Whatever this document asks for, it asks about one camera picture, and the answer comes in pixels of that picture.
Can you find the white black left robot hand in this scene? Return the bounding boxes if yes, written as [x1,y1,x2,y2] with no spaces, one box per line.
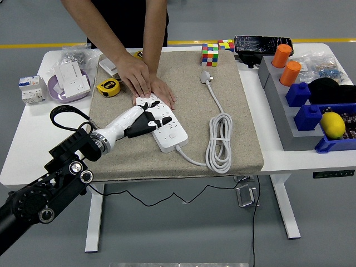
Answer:
[97,100,173,153]

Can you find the person's right hand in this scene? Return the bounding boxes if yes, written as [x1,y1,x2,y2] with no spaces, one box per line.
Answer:
[115,52,152,98]

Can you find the person's left hand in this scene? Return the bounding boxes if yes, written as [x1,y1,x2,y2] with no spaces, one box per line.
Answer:
[150,74,177,110]

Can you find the black plug adapter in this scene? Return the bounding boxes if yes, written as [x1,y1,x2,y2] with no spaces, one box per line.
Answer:
[124,110,156,139]

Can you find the white power strip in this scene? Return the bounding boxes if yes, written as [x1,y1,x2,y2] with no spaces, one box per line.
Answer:
[135,94,189,153]

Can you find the thin black plug cord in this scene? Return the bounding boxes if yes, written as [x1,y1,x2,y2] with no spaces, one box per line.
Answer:
[88,174,261,267]

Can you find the yellow tape measure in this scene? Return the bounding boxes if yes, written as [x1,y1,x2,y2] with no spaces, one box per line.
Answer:
[96,78,122,98]

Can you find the grey-brown fabric mat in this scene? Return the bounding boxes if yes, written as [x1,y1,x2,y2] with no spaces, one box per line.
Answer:
[88,50,264,183]

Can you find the large Rubik's cube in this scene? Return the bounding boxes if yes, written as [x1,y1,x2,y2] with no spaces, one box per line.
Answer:
[201,43,220,67]

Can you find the person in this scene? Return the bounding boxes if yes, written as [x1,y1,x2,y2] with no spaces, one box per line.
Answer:
[86,0,169,48]

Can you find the clear bag of screws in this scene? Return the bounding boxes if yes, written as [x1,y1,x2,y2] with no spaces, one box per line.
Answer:
[46,46,102,76]

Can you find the small Rubik's cube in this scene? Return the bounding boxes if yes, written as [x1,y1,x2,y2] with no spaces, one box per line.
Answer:
[217,39,235,53]

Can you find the purple bowl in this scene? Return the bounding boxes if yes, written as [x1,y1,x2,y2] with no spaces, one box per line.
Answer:
[47,69,92,104]

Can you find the white circuit breaker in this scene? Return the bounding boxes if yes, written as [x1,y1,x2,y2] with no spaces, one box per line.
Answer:
[18,75,47,106]

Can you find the black plastic-wrapped device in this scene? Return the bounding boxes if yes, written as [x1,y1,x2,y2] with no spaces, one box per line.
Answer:
[234,34,294,69]

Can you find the grey stepped peg block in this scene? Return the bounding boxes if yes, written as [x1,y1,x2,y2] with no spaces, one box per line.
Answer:
[257,55,325,152]

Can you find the orange cylinder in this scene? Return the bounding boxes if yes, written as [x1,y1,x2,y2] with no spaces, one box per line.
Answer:
[279,61,302,87]
[271,43,293,68]

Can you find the blue plastic peg block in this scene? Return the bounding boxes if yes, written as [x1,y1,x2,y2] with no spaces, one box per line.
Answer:
[285,82,312,108]
[294,105,323,131]

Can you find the white table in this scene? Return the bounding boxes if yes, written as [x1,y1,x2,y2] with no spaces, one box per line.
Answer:
[0,43,356,254]

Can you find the clear bag of coloured parts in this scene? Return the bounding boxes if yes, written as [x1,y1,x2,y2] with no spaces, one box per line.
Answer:
[291,54,347,86]

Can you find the black cloth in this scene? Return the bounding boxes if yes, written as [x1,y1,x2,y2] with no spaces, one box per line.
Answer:
[307,77,356,106]

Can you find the yellow lemon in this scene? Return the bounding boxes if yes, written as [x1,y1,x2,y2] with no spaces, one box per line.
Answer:
[319,111,347,140]

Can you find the blue plastic bin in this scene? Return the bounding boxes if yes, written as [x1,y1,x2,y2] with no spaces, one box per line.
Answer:
[314,102,356,154]

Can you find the black table control panel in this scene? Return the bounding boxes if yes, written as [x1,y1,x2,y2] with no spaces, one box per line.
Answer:
[313,169,356,179]

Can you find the dark small electronic parts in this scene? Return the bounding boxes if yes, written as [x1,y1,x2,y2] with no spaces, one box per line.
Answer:
[341,111,356,140]

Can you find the white wall switch box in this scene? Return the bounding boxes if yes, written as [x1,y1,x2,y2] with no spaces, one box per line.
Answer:
[98,57,119,76]

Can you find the white power strip cord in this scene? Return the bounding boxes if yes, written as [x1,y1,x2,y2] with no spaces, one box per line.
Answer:
[174,70,233,175]

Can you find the white wall socket panel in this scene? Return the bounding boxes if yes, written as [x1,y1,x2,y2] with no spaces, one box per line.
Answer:
[63,76,92,98]

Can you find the white wall switch panel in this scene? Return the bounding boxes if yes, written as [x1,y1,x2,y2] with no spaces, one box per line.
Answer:
[53,61,83,90]

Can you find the small silver metal bracket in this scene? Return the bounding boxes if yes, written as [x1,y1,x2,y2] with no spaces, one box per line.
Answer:
[233,175,255,184]

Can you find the large silver metal bracket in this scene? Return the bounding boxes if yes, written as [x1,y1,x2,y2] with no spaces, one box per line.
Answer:
[235,185,261,209]

